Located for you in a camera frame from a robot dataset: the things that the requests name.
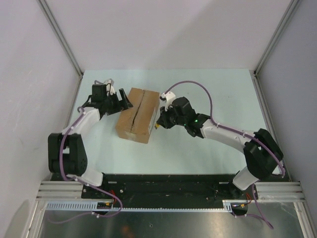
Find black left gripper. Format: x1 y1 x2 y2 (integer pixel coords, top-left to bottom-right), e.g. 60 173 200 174
103 89 133 116

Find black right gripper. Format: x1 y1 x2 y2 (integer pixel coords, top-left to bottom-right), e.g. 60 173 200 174
158 103 186 129

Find brown cardboard express box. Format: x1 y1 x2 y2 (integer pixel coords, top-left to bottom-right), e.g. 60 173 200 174
115 88 159 144

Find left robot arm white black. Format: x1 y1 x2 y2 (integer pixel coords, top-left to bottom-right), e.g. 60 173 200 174
48 79 133 198

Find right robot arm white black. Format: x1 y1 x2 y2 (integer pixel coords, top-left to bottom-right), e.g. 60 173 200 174
156 92 285 199

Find white shipping label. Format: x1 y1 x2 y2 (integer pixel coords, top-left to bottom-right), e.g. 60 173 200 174
148 108 158 134

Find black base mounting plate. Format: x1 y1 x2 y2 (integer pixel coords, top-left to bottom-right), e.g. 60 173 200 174
51 174 260 209

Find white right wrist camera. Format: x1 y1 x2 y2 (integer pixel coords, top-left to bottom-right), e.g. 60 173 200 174
160 91 176 111

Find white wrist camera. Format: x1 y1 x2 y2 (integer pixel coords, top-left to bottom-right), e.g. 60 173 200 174
160 91 176 111
104 78 115 96

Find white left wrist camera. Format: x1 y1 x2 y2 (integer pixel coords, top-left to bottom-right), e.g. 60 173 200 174
104 78 115 96

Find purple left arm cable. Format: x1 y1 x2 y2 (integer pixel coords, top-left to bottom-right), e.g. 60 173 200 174
47 79 123 224

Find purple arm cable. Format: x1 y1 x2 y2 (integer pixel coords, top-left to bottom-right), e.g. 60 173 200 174
164 80 285 230
47 79 123 224

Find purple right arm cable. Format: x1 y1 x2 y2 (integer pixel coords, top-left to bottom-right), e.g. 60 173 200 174
164 80 285 230

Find grey slotted cable duct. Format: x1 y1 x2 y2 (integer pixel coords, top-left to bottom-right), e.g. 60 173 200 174
45 200 234 212

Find left aluminium frame post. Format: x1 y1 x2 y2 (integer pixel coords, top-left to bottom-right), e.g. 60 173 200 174
36 0 84 77

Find aluminium frame post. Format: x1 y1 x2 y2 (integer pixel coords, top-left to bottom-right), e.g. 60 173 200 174
36 0 84 77
253 0 302 75

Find aluminium front rail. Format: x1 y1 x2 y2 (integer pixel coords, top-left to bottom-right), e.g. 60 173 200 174
36 181 305 202

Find right aluminium frame post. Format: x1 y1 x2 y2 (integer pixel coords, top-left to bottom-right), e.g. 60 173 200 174
253 0 302 75

